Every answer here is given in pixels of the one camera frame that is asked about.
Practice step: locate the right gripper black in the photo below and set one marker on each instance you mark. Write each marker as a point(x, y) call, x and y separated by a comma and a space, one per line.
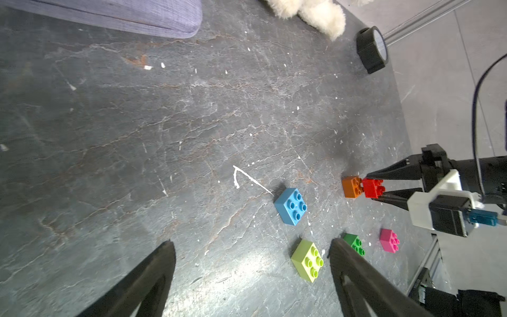
point(433, 166)

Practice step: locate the white plush dog toy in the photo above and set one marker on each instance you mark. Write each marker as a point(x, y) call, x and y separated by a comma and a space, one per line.
point(326, 16)

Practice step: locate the blue lego brick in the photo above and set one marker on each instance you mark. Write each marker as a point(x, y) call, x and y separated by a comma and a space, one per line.
point(291, 206)

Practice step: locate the lime lego brick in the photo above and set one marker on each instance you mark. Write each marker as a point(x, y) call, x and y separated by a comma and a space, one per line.
point(307, 260)

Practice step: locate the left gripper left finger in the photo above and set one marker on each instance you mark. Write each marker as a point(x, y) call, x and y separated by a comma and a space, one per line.
point(144, 290)

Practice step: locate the pink lego brick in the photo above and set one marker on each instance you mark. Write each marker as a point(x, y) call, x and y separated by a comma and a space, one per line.
point(389, 241)

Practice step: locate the black round clock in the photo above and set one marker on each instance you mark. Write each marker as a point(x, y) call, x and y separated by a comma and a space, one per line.
point(372, 49)

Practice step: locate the green lego brick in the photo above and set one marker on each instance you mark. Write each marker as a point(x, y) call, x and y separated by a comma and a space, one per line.
point(355, 243)

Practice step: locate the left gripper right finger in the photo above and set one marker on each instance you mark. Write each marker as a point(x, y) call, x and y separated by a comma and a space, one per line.
point(362, 289)

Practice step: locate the orange lego brick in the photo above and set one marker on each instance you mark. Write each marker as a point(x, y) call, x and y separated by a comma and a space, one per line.
point(352, 187)

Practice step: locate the red lego brick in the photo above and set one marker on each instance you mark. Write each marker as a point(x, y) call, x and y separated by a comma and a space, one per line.
point(372, 188)

